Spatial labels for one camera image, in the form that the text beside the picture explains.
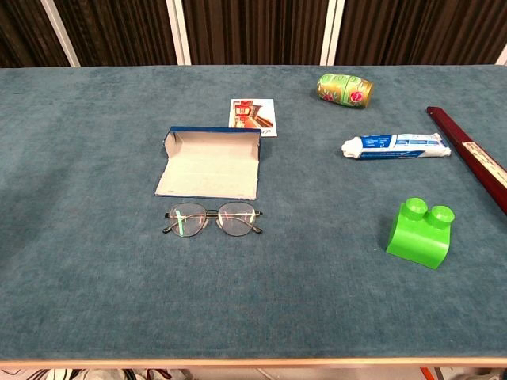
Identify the blue glasses case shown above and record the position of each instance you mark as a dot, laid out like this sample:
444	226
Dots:
210	166

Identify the thin metal frame eyeglasses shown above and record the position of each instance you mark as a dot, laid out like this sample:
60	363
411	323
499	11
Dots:
190	220

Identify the white bordered photo card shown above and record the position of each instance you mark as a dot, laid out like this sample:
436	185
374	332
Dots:
253	112

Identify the green can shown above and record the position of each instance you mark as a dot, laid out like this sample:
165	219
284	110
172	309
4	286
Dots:
344	90

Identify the white blue toothpaste tube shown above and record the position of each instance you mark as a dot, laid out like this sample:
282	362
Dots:
396	145

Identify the dark brown pleated curtain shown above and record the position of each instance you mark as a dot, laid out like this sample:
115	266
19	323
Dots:
257	31

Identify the green plastic toy brick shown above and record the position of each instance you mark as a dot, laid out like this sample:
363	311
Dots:
420	237

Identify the teal velvet table cloth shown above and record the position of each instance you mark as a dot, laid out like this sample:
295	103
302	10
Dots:
79	277

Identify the dark red long box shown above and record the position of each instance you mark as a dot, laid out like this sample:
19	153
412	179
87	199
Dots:
463	146

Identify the white metal frame post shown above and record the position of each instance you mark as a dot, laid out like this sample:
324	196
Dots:
332	31
59	31
178	31
504	59

